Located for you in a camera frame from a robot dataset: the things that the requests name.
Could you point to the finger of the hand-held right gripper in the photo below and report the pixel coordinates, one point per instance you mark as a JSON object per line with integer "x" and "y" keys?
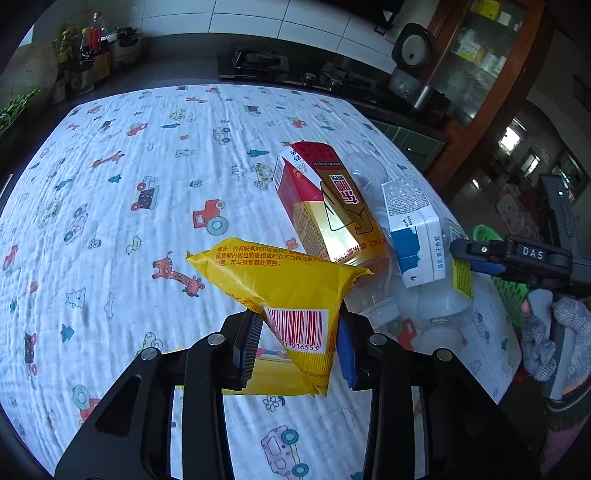
{"x": 487, "y": 269}
{"x": 480, "y": 250}

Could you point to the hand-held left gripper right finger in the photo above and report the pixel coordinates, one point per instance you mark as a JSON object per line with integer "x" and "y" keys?
{"x": 346, "y": 355}

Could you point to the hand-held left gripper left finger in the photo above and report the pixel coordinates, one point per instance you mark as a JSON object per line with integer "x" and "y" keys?
{"x": 249, "y": 350}

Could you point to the green plastic basket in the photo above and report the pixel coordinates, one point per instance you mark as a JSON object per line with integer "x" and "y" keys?
{"x": 508, "y": 290}

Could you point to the yellow snack packet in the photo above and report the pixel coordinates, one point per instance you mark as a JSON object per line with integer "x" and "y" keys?
{"x": 277, "y": 286}

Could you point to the person's right hand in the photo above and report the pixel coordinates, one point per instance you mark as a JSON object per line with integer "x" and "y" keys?
{"x": 575, "y": 332}

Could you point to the clear plastic bottle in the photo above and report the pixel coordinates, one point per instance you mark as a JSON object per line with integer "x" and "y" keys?
{"x": 369, "y": 295}

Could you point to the blue white milk carton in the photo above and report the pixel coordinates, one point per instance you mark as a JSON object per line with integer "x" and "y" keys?
{"x": 415, "y": 249}

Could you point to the green kitchen cabinet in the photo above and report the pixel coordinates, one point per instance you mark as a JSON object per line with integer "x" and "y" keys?
{"x": 406, "y": 138}

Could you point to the red gold drink carton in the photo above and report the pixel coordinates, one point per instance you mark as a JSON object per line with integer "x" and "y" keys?
{"x": 314, "y": 217}

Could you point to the printed blanket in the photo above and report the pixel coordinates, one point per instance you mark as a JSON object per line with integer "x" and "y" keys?
{"x": 138, "y": 230}

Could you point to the wooden glass door cabinet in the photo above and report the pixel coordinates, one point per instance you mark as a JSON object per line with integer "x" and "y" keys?
{"x": 508, "y": 69}

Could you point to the black rice cooker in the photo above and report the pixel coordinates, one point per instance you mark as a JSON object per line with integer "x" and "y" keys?
{"x": 413, "y": 50}

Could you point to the black range hood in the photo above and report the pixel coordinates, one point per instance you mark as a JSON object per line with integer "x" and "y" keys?
{"x": 385, "y": 21}

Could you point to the black gas stove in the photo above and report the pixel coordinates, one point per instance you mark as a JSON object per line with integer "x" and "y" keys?
{"x": 258, "y": 62}

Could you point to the metal pot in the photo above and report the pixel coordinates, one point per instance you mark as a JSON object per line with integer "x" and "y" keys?
{"x": 124, "y": 46}

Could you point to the bowl of green vegetables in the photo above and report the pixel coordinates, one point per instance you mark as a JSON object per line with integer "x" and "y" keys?
{"x": 14, "y": 110}

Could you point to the group of condiment bottles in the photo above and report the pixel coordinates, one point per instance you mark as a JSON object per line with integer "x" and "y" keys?
{"x": 85, "y": 50}

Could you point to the round wooden cutting board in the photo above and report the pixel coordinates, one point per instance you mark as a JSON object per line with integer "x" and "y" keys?
{"x": 37, "y": 74}

